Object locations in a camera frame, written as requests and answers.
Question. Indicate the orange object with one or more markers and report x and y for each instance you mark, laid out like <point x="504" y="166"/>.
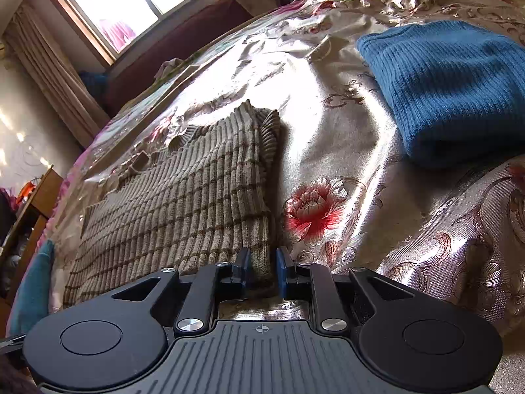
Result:
<point x="26" y="189"/>

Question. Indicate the floral satin bedspread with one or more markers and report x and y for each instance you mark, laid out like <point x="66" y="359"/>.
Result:
<point x="336" y="139"/>

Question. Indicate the dark red sofa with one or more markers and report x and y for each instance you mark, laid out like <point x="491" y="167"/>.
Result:
<point x="164" y="37"/>

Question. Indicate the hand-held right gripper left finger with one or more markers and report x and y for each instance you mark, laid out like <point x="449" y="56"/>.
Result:
<point x="245" y="271"/>

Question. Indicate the teal fleece cloth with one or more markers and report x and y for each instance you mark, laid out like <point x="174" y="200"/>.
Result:
<point x="33" y="287"/>

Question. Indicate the white crumpled cloth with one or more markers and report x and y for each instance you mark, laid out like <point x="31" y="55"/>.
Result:
<point x="168" y="68"/>

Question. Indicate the window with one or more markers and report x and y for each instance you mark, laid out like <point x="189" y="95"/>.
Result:
<point x="135" y="0"/>

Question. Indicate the beige striped ribbed sweater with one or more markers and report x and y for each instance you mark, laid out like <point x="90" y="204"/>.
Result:
<point x="172" y="205"/>

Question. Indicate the wooden bedside table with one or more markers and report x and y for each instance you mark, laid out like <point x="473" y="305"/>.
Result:
<point x="41" y="197"/>

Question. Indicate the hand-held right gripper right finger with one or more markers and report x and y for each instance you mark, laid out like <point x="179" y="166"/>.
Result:
<point x="282" y="273"/>

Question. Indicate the blue knit sweater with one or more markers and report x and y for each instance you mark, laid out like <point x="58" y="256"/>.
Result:
<point x="447" y="90"/>

